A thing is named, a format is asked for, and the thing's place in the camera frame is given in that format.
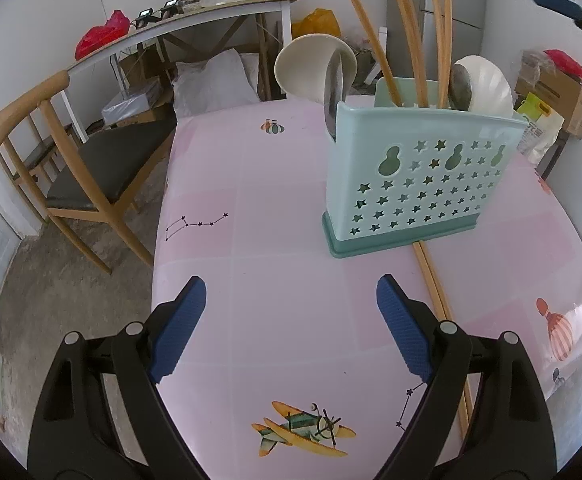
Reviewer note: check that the wooden chair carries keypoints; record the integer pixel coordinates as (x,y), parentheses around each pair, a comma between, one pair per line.
(96,160)

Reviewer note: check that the grey wrapped box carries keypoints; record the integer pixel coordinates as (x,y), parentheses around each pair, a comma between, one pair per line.
(131,105)

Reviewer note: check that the white sack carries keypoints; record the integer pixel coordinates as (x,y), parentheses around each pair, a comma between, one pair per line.
(211,85)

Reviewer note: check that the cardboard box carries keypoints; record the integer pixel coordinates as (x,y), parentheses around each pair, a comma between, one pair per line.
(566,95)

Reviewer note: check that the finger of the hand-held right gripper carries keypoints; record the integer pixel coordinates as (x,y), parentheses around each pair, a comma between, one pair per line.
(556,2)

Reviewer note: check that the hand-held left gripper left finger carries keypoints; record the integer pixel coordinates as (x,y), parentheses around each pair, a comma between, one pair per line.
(178,330)

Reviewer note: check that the teal star-hole utensil holder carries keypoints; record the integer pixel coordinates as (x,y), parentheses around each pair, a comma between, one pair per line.
(421,200)

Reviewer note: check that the red plastic bag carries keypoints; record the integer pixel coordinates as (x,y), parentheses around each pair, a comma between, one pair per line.
(568,65)
(101,35)

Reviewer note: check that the cream rice spoon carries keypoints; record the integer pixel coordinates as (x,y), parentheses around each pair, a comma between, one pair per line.
(306,67)

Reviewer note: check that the white desk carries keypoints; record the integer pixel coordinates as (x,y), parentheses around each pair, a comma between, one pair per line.
(196,15)

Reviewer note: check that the metal spoon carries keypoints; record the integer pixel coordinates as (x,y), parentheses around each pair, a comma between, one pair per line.
(335,95)
(461,87)

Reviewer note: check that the grey refrigerator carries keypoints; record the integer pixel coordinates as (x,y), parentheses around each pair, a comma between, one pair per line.
(463,0)

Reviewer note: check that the small black device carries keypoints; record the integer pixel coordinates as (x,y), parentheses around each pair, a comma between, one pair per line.
(171,6)
(144,16)

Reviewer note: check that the white ribbed rice spoon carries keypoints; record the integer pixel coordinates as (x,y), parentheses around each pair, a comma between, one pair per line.
(491,85)

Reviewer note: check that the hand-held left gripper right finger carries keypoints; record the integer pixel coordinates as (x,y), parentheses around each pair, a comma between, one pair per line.
(403,330)

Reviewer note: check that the pink printed tablecloth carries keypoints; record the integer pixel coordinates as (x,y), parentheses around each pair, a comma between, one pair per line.
(271,260)

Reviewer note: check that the clear plastic wrap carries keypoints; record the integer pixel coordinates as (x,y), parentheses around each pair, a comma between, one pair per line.
(536,62)

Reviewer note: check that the white and yellow bag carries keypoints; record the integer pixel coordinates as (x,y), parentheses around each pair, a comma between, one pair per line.
(541,125)

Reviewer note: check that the yellow plastic bag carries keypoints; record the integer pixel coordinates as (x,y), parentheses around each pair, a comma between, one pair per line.
(321,22)

